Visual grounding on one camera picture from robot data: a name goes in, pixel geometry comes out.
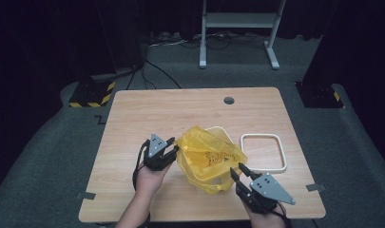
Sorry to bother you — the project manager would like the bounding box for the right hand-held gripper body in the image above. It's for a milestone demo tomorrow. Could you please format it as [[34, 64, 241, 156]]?
[[236, 172, 297, 215]]

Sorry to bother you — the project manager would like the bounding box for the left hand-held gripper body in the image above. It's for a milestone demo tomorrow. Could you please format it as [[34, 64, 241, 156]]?
[[143, 132, 179, 172]]

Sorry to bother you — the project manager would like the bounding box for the yellow plastic bag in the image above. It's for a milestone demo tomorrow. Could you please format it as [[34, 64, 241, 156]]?
[[174, 124, 249, 195]]

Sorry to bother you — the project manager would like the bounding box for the cream bin rim ring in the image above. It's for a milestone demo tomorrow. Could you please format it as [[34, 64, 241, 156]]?
[[240, 132, 288, 175]]

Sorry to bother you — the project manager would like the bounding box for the person's right hand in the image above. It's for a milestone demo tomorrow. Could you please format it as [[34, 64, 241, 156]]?
[[243, 203, 290, 228]]

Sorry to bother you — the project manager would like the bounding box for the person's left hand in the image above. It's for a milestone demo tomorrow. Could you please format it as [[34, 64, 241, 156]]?
[[134, 162, 172, 198]]

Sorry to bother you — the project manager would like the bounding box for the grey tape piece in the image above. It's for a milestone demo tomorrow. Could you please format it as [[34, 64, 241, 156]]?
[[305, 183, 327, 193], [76, 191, 97, 201]]

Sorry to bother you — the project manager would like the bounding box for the black yellow striped stand base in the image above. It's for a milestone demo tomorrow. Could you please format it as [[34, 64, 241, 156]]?
[[295, 81, 345, 109], [68, 80, 117, 108]]

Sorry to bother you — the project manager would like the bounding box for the white metal stand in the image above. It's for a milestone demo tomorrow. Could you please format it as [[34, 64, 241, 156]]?
[[198, 0, 288, 70]]

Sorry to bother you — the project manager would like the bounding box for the left hand-held gripper cable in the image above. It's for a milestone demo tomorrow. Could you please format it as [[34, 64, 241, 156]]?
[[131, 140, 151, 192]]

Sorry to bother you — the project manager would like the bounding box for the hand-held gripper cable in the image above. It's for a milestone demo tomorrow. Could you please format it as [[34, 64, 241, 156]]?
[[275, 207, 293, 228], [131, 140, 151, 192]]

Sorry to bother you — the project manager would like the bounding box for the right hand-held gripper cable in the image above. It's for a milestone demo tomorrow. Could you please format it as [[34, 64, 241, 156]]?
[[275, 207, 293, 228]]

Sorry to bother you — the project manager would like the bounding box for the black floor cable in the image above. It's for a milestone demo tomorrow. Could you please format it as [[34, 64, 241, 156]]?
[[144, 58, 183, 90]]

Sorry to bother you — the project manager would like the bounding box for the bundle of floor cables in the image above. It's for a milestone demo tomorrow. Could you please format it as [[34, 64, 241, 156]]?
[[146, 30, 268, 51]]

